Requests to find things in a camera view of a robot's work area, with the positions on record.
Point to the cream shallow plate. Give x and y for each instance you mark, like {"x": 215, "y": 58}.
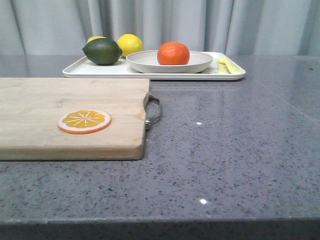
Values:
{"x": 147, "y": 62}

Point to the orange mandarin fruit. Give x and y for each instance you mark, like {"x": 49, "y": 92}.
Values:
{"x": 173, "y": 53}

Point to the white rectangular tray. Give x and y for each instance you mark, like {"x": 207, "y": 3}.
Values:
{"x": 84, "y": 68}

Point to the orange slice toy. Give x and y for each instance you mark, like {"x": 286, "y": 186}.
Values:
{"x": 84, "y": 121}

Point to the yellow lemon front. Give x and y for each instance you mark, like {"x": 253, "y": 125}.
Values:
{"x": 129, "y": 44}

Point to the green lime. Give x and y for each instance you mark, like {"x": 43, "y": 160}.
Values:
{"x": 102, "y": 51}

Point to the yellow lemon behind lime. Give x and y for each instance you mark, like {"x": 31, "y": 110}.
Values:
{"x": 95, "y": 38}

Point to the wooden cutting board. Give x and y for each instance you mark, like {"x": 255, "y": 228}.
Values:
{"x": 32, "y": 112}

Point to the grey curtain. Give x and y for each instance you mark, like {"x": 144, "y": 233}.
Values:
{"x": 233, "y": 27}

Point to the metal cutting board handle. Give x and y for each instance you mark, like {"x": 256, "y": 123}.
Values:
{"x": 153, "y": 111}

